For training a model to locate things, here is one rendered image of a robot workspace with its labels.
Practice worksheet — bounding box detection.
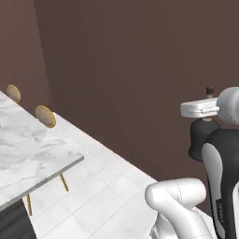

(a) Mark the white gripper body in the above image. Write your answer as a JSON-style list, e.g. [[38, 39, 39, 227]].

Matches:
[[179, 97, 221, 120]]

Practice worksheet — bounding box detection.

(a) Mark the dark counter with marble top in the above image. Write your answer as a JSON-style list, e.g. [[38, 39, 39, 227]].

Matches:
[[0, 90, 85, 239]]

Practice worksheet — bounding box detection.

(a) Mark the gold frame stool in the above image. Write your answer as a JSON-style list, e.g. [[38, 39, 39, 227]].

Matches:
[[25, 105, 70, 217], [5, 83, 22, 104]]

